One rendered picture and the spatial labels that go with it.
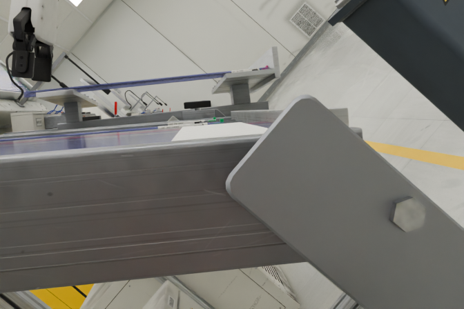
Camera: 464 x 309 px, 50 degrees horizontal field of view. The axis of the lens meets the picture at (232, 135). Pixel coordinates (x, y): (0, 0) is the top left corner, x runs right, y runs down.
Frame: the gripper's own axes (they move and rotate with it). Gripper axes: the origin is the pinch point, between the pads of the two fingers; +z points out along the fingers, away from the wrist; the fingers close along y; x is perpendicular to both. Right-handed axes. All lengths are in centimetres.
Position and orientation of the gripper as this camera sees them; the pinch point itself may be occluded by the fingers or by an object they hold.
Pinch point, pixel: (32, 74)
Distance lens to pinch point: 87.0
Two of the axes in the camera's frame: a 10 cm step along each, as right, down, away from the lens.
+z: -0.9, 10.0, 0.4
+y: 0.7, 0.5, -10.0
